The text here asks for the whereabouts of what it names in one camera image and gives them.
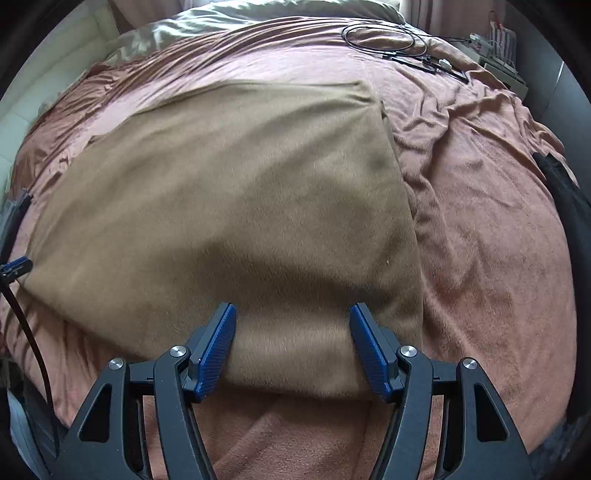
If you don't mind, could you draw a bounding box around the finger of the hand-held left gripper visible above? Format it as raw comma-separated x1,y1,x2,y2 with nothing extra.
0,191,35,252
0,260,34,278

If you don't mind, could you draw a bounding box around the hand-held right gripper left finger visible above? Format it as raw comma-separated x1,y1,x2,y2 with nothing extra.
48,302,238,480

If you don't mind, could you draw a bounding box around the white striped packet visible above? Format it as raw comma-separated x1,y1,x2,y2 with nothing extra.
470,11,519,60

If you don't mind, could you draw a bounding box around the black ribbed cable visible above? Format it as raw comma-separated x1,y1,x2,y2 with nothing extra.
0,274,60,462

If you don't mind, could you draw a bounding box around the pinkish brown blanket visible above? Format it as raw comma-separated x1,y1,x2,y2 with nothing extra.
0,16,580,480

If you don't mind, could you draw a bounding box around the cream padded headboard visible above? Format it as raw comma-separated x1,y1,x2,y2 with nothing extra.
0,4,121,162

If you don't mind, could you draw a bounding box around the brown printed t-shirt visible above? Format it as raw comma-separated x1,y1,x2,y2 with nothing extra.
21,80,424,398

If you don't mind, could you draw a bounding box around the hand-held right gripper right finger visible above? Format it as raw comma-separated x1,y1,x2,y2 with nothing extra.
349,302,536,480

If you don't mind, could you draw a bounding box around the black looped cable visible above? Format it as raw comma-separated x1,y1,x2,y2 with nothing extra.
342,23,472,85

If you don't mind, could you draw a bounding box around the pale grey box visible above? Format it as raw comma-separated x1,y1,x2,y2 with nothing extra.
482,58,529,99

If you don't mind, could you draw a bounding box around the pink curtain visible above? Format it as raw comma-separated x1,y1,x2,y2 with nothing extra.
399,0,490,38

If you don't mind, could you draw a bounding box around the pale green pillow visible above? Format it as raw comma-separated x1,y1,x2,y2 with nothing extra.
139,0,407,47
104,28,160,64

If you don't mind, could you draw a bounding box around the black cloth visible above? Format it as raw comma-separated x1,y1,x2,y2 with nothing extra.
533,152,591,223

